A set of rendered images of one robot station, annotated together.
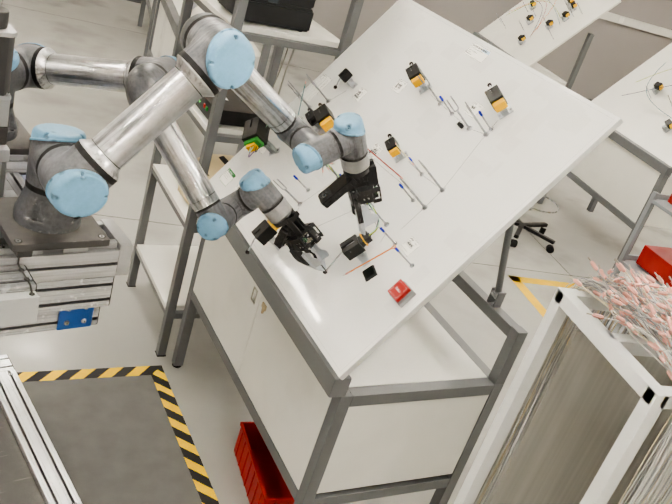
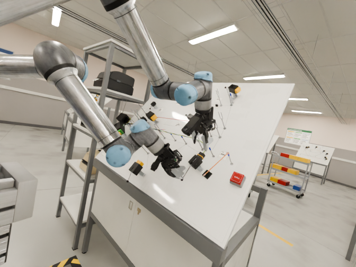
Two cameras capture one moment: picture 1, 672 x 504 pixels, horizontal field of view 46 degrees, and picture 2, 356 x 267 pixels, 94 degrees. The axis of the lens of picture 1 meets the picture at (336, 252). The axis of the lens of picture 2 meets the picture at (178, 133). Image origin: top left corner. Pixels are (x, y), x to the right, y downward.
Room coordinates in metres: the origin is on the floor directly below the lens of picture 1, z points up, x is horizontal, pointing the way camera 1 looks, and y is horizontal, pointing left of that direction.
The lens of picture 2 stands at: (1.29, 0.31, 1.31)
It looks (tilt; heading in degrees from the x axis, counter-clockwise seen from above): 4 degrees down; 344
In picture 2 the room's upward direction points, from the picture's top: 12 degrees clockwise
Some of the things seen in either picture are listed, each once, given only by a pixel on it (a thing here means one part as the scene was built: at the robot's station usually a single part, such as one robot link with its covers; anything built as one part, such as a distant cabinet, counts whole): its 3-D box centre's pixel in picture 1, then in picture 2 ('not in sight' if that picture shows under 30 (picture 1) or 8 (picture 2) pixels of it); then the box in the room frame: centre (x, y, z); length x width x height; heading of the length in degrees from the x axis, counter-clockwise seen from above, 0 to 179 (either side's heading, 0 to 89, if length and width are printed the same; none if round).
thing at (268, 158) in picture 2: not in sight; (257, 150); (7.28, -5.06, 0.83); 1.18 x 0.72 x 1.65; 24
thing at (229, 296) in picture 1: (227, 286); (111, 204); (2.53, 0.34, 0.60); 0.55 x 0.02 x 0.39; 34
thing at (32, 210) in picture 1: (50, 199); not in sight; (1.62, 0.67, 1.21); 0.15 x 0.15 x 0.10
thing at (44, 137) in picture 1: (57, 155); not in sight; (1.61, 0.66, 1.33); 0.13 x 0.12 x 0.14; 40
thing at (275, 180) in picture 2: not in sight; (286, 172); (5.00, -4.22, 0.54); 0.99 x 0.50 x 1.08; 26
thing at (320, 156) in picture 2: not in sight; (311, 161); (6.86, -7.78, 0.83); 1.18 x 0.72 x 1.65; 24
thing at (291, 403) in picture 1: (282, 381); (160, 254); (2.08, 0.03, 0.60); 0.55 x 0.03 x 0.39; 34
